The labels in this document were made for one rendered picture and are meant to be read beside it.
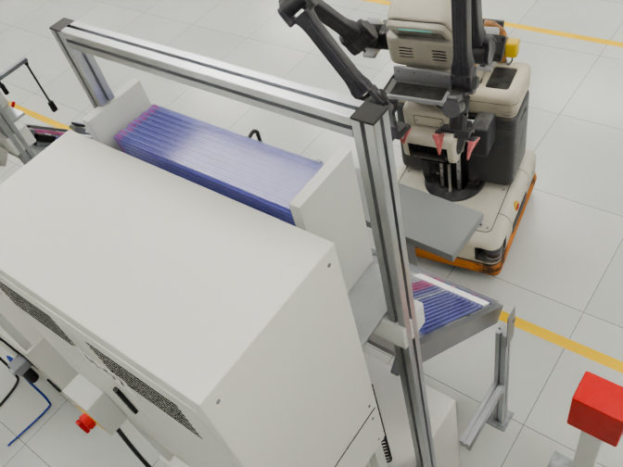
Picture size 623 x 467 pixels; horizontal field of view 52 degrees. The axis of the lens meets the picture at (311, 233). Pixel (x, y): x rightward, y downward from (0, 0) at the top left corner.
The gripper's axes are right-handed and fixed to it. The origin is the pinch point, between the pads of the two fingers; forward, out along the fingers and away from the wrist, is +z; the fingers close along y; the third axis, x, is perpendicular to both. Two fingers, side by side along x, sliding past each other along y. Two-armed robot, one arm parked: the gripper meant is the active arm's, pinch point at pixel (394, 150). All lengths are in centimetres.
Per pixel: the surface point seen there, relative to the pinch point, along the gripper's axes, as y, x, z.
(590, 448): -38, -94, 46
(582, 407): -39, -90, 20
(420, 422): -73, -64, -2
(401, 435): -72, -52, 31
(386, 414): -69, -44, 32
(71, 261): -104, -26, -82
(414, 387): -71, -64, -20
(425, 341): -60, -59, -18
